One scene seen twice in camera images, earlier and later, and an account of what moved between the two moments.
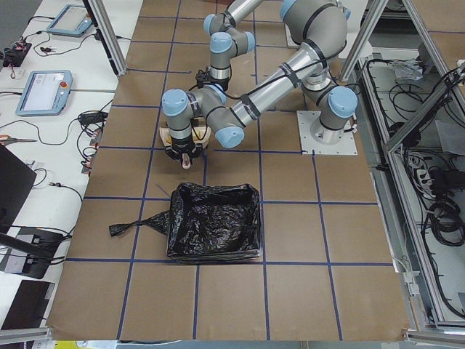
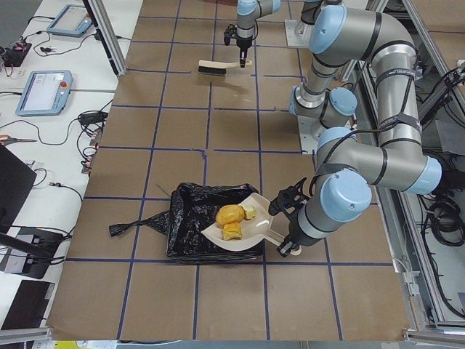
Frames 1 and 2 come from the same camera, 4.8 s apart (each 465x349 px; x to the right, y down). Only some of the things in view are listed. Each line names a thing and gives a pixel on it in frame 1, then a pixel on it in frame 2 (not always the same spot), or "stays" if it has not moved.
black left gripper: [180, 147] -> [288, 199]
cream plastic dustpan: [201, 135] -> [254, 229]
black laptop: [17, 182] stays
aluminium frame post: [107, 33] stays
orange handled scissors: [6, 139] stays
